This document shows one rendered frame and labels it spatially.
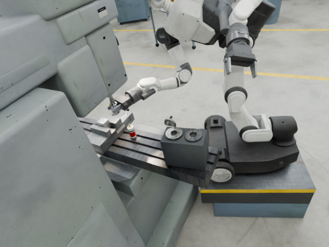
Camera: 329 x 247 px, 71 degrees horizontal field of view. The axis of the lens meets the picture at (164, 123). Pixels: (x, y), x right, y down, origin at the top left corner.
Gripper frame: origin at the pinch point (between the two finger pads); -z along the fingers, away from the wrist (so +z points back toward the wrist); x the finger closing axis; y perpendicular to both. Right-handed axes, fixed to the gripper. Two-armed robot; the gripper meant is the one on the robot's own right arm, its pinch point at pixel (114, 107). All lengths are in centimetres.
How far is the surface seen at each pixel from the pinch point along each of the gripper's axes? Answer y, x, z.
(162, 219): 97, 21, -5
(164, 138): 8.3, 35.3, 4.5
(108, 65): -28.5, 10.4, 0.6
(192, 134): 8.4, 44.8, 14.9
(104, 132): 16.7, -7.9, -9.4
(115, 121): 15.9, -9.9, 1.1
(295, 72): 120, 0, 286
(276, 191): 81, 77, 58
